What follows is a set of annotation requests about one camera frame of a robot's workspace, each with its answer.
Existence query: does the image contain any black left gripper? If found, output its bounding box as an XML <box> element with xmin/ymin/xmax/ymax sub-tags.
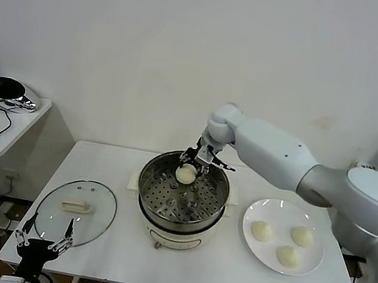
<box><xmin>9</xmin><ymin>209</ymin><xmax>77</xmax><ymax>266</ymax></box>

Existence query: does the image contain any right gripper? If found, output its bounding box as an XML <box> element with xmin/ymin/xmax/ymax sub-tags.
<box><xmin>175</xmin><ymin>142</ymin><xmax>218</xmax><ymax>182</ymax></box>

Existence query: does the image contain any white steamed baozi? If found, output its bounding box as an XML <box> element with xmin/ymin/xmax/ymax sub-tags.
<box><xmin>289</xmin><ymin>224</ymin><xmax>316</xmax><ymax>249</ymax></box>
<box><xmin>248</xmin><ymin>219</ymin><xmax>276</xmax><ymax>244</ymax></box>
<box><xmin>173</xmin><ymin>162</ymin><xmax>198</xmax><ymax>187</ymax></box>
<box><xmin>273</xmin><ymin>243</ymin><xmax>303</xmax><ymax>269</ymax></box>

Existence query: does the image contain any glass lid with cream handle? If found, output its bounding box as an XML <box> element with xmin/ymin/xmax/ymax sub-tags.
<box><xmin>30</xmin><ymin>171</ymin><xmax>121</xmax><ymax>255</ymax></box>

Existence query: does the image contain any perforated stainless steamer basket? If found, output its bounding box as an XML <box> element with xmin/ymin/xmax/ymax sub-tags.
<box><xmin>132</xmin><ymin>144</ymin><xmax>236</xmax><ymax>232</ymax></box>

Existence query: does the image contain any white work table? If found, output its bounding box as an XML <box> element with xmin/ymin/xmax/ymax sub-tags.
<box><xmin>0</xmin><ymin>129</ymin><xmax>378</xmax><ymax>283</ymax></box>

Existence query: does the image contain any cream electric cooking pot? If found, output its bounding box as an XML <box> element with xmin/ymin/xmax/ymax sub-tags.
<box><xmin>116</xmin><ymin>167</ymin><xmax>242</xmax><ymax>264</ymax></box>

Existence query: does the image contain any white side table with headset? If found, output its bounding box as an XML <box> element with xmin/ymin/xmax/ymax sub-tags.
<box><xmin>0</xmin><ymin>90</ymin><xmax>82</xmax><ymax>260</ymax></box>

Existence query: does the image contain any white round plate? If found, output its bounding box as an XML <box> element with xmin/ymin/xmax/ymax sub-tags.
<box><xmin>235</xmin><ymin>193</ymin><xmax>332</xmax><ymax>280</ymax></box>

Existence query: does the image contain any chrome headset with black visor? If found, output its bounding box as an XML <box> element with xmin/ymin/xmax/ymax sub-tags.
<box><xmin>0</xmin><ymin>76</ymin><xmax>45</xmax><ymax>119</ymax></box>

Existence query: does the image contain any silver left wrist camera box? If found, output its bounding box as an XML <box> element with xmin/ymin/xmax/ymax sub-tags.
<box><xmin>0</xmin><ymin>274</ymin><xmax>25</xmax><ymax>283</ymax></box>

